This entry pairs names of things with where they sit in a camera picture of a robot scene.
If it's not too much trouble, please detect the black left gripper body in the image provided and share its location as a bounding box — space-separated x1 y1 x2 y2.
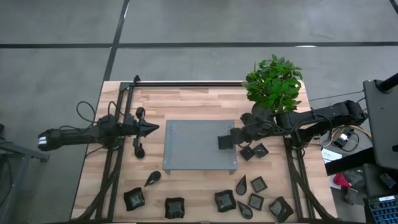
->
123 106 147 160

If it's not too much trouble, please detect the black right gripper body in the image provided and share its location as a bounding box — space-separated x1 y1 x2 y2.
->
236 111 280 147

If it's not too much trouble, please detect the small square black plate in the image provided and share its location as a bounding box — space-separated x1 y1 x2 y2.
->
248 193 265 212
252 142 270 159
250 175 269 194
239 145 256 162
217 135 234 151

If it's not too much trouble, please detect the teardrop black plate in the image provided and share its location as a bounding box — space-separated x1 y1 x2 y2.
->
235 174 248 196
236 200 254 220
144 170 162 188

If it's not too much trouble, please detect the wavy square black plate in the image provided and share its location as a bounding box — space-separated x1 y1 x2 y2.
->
268 196 294 223
164 197 185 220
123 187 146 212
213 189 237 213

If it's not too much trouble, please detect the dark round plant pot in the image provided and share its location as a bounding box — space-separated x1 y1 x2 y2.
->
251 103 276 121

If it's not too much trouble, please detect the grey perforated metal shelf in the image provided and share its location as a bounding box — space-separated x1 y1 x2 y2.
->
162 119 238 175

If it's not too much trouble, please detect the green leafy plant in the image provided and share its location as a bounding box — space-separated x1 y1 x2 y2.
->
241 54 304 115

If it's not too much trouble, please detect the white paper sheet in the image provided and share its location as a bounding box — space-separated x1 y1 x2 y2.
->
320 147 343 164

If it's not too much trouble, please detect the small electronic box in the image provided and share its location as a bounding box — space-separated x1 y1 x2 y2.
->
334 132 354 149

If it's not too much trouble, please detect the black beam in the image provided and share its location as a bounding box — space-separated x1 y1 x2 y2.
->
325 146 376 177

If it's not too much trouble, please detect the red object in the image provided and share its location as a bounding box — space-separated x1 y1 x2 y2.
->
332 172 352 189

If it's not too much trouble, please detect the grey metal table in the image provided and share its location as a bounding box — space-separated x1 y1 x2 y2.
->
0 123 50 224

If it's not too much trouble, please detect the grey flat panel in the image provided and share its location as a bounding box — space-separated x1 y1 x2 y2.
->
363 79 398 170

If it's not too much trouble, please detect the black bag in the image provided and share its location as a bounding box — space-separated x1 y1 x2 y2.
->
362 163 398 198

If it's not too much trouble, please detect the black pole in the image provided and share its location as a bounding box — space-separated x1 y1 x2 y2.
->
375 73 398 94

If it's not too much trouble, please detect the backlit keyboard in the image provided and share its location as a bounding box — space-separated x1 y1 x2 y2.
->
366 195 398 224

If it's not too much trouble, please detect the black aluminium table frame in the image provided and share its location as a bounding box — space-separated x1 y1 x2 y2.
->
70 74 338 223

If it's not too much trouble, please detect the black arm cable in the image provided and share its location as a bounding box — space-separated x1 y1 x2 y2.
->
76 100 108 125

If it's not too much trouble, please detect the thin black cable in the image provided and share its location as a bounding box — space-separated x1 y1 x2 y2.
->
309 90 364 102

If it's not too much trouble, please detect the yellow cable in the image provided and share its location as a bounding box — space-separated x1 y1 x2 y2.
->
331 124 373 141

